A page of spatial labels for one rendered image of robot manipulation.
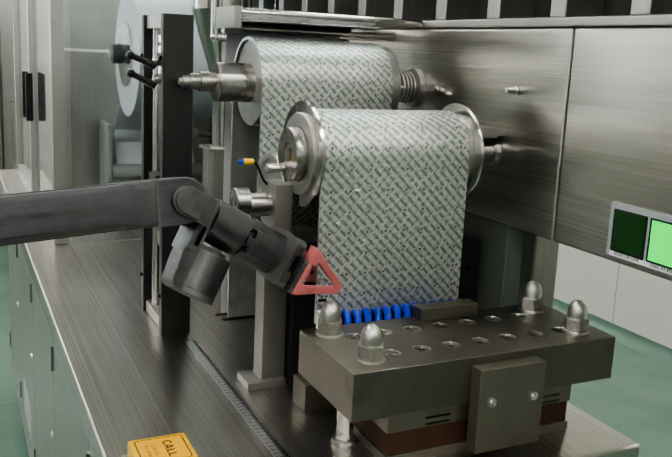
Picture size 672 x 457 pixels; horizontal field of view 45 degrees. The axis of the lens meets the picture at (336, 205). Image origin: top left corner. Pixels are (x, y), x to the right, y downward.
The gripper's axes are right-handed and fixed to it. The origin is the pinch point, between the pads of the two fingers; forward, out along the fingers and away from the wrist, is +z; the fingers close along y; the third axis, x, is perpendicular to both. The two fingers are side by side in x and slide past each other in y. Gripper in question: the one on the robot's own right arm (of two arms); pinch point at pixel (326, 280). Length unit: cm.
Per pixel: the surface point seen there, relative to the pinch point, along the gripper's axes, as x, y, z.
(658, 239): 24.3, 28.7, 21.1
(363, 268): 4.0, 0.1, 4.3
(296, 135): 15.4, -3.7, -12.9
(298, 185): 9.7, -5.4, -8.3
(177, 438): -24.9, 7.7, -11.9
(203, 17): 34, -75, -15
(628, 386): 15, -146, 245
